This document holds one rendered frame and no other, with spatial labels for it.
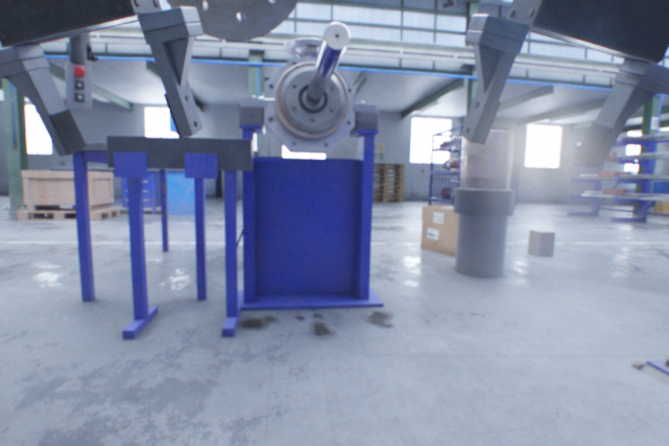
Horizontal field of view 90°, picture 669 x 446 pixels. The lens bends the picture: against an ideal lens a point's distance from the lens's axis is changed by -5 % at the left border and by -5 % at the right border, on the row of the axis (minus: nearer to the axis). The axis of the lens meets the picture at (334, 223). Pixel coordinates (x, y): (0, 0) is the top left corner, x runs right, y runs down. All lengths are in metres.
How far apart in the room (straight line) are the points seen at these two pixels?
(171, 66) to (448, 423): 1.12
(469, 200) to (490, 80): 2.44
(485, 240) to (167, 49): 2.63
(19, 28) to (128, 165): 1.38
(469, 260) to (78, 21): 2.72
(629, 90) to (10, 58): 0.56
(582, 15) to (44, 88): 0.47
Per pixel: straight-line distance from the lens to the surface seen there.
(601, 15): 0.38
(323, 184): 2.05
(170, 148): 1.72
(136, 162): 1.75
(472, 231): 2.82
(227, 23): 0.58
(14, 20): 0.41
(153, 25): 0.35
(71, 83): 1.34
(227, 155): 1.67
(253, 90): 7.95
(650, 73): 0.43
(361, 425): 1.16
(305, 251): 2.09
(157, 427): 1.22
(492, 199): 2.76
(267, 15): 0.58
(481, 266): 2.85
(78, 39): 1.37
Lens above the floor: 0.69
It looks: 7 degrees down
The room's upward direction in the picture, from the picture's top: 1 degrees clockwise
